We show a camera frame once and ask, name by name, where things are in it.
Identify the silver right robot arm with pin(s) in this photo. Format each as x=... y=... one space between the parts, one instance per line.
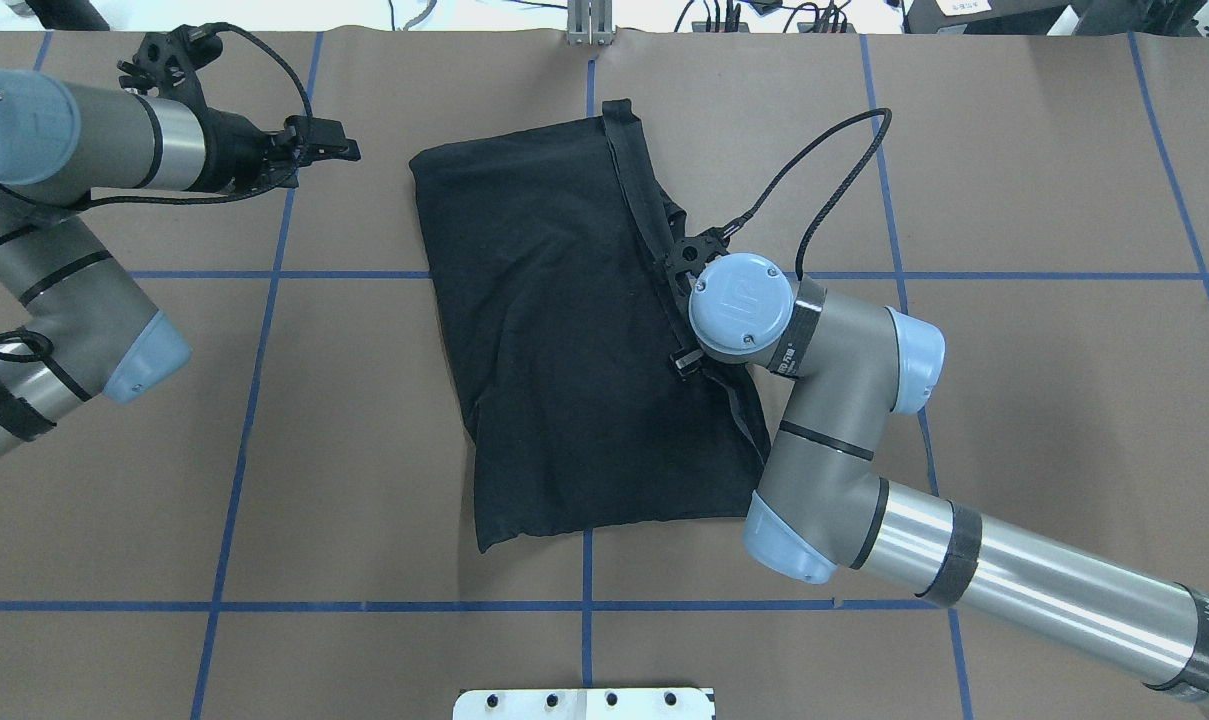
x=822 y=504

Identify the black graphic t-shirt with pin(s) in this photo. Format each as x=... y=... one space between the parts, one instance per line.
x=577 y=376

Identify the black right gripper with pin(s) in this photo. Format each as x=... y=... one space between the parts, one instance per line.
x=686 y=362

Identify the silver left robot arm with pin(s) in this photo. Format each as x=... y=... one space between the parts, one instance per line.
x=66 y=149

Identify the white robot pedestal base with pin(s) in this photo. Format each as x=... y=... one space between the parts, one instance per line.
x=587 y=703

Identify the aluminium frame post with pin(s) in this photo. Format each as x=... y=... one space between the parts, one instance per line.
x=590 y=23

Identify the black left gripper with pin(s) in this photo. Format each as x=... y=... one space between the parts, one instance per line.
x=230 y=148

